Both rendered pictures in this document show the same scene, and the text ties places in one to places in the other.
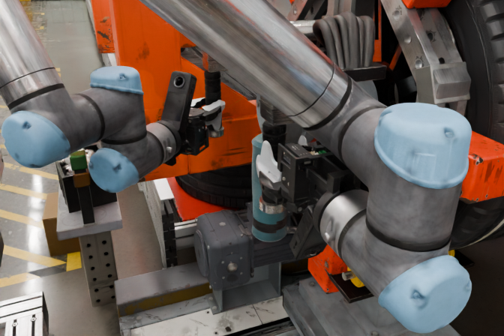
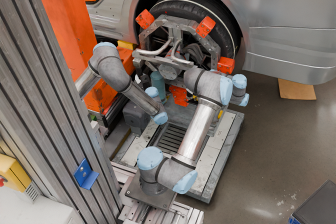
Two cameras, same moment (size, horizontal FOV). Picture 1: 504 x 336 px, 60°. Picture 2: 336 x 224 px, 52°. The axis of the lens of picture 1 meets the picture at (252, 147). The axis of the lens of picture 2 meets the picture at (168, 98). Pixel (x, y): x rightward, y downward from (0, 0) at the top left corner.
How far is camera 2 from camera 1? 1.57 m
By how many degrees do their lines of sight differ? 39
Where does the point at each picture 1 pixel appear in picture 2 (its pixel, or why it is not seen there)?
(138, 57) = not seen: hidden behind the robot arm
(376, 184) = (236, 90)
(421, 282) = (245, 99)
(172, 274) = (114, 135)
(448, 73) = (217, 49)
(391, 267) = (240, 99)
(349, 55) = (199, 57)
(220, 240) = (141, 112)
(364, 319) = (190, 106)
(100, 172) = not seen: hidden behind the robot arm
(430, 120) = (241, 79)
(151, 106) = (100, 84)
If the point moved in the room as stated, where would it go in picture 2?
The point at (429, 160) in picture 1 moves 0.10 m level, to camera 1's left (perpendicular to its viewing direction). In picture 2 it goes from (244, 85) to (232, 95)
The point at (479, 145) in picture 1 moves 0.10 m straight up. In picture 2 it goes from (227, 61) to (228, 49)
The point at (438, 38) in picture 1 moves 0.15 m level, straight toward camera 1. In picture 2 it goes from (210, 40) to (222, 55)
